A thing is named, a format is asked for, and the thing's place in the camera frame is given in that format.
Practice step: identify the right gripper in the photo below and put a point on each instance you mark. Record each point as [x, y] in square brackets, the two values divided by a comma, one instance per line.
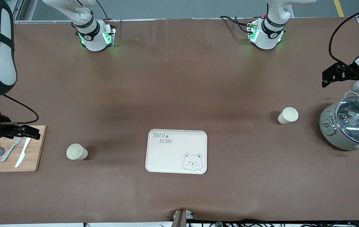
[0, 125]

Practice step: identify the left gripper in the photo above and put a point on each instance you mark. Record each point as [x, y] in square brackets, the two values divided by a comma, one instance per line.
[349, 73]

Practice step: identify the white IKEA cup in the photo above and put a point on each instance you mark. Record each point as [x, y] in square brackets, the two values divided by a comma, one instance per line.
[288, 115]
[76, 152]

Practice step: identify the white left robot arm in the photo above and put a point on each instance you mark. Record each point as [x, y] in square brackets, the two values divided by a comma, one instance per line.
[267, 34]

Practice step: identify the cream bear print tray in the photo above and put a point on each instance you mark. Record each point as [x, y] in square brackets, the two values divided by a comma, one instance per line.
[173, 157]

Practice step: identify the white plastic knife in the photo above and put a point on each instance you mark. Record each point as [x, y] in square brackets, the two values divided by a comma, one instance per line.
[21, 156]

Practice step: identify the grey plastic knife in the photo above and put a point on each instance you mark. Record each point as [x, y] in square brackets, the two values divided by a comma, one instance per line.
[9, 153]

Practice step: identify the wooden cutting board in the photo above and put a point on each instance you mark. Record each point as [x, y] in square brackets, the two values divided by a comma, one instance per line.
[34, 157]

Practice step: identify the glass pot lid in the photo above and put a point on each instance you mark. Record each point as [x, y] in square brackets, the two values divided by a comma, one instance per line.
[353, 123]

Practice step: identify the grey-green cooking pot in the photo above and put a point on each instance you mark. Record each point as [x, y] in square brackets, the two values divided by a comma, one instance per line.
[329, 129]

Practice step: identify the brown table cover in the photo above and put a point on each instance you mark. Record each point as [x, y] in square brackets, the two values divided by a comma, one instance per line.
[167, 78]

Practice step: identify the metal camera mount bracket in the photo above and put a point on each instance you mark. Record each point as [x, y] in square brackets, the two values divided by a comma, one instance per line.
[181, 219]

